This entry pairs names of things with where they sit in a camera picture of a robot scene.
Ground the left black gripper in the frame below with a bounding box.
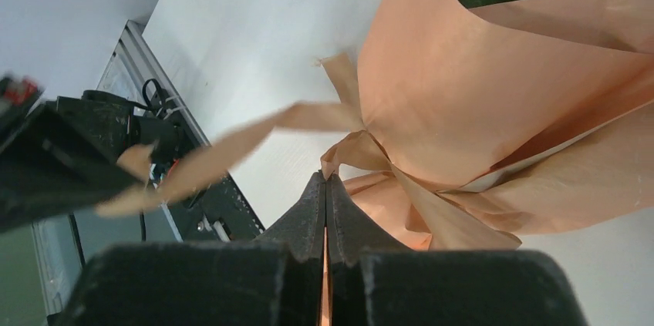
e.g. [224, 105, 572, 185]
[1, 74, 140, 232]

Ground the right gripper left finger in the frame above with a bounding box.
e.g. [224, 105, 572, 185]
[56, 172, 325, 325]

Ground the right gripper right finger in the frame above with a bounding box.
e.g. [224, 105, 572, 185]
[325, 175, 587, 325]

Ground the tan ribbon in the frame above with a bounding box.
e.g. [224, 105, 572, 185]
[95, 51, 523, 252]

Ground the beige wrapping paper sheet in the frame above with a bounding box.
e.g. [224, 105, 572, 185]
[322, 0, 653, 248]

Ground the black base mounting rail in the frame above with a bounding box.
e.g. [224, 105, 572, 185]
[51, 89, 267, 243]

